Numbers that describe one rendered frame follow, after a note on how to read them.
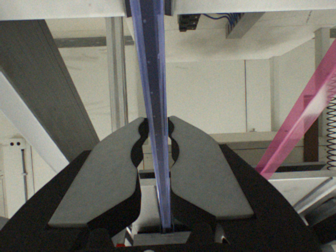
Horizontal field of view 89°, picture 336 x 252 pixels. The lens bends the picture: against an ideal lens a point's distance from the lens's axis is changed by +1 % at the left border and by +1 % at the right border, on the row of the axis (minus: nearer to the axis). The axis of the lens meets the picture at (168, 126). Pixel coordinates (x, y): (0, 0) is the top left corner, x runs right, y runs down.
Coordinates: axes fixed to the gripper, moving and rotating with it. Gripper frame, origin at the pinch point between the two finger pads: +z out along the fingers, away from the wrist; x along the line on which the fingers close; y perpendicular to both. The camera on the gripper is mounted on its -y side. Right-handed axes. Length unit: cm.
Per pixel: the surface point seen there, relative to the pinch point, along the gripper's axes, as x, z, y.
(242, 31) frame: 24, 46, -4
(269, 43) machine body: 45, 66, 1
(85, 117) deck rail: -8.0, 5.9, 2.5
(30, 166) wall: -151, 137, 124
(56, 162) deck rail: -9.1, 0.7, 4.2
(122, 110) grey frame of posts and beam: -10.8, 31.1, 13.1
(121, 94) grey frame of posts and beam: -10.8, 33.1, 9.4
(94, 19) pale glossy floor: -59, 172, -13
